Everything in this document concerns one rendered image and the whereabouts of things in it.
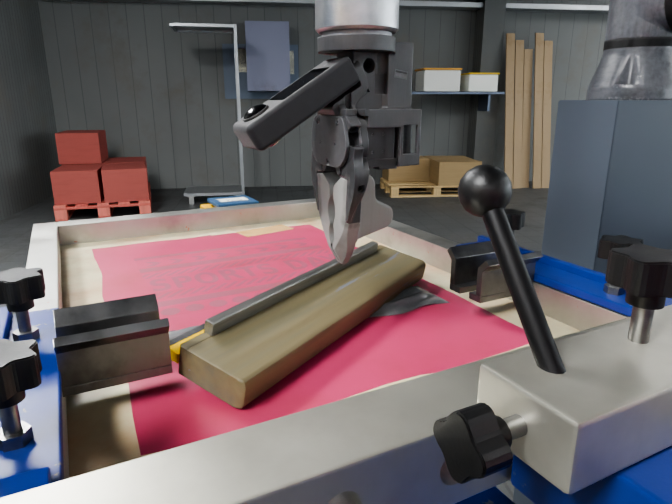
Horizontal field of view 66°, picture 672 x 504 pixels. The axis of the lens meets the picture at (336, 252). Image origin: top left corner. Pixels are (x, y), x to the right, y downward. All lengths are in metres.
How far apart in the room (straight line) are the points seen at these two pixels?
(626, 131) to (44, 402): 0.89
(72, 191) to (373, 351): 5.62
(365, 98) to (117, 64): 7.37
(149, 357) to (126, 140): 7.39
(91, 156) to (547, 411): 6.48
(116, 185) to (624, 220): 5.40
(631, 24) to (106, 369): 0.93
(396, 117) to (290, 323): 0.22
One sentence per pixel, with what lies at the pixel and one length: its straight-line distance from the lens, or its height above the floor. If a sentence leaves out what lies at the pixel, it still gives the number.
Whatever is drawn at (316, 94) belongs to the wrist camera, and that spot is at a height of 1.20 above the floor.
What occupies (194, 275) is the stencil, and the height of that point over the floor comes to 0.95.
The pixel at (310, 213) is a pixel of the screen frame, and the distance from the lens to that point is 1.13.
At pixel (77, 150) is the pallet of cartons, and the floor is 0.66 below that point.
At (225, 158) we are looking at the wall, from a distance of 7.64.
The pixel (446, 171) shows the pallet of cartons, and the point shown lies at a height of 0.33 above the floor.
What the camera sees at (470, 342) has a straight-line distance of 0.58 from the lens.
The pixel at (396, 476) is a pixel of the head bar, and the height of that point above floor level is 1.02.
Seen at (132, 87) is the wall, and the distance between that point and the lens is 7.77.
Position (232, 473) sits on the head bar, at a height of 1.04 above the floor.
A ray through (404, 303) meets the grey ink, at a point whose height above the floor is 0.96.
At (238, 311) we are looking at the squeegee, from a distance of 0.50.
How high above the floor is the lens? 1.20
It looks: 16 degrees down
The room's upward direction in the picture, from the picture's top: straight up
